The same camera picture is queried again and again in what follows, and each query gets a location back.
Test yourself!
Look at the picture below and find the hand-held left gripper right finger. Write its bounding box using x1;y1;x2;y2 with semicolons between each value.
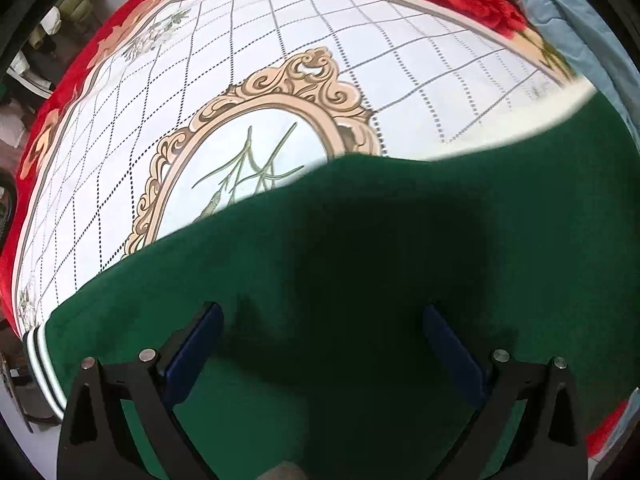
423;303;588;480

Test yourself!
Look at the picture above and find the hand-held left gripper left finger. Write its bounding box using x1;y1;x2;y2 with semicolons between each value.
56;301;224;480

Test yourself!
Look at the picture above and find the light blue duvet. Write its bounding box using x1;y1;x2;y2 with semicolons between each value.
475;0;633;126

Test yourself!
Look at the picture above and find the white quilted floral cloth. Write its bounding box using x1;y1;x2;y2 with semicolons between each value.
12;0;598;338

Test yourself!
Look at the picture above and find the row of hanging clothes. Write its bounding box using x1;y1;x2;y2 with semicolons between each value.
27;0;101;56

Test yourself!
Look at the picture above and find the green and white varsity jacket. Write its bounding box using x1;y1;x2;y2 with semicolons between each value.
22;87;640;480

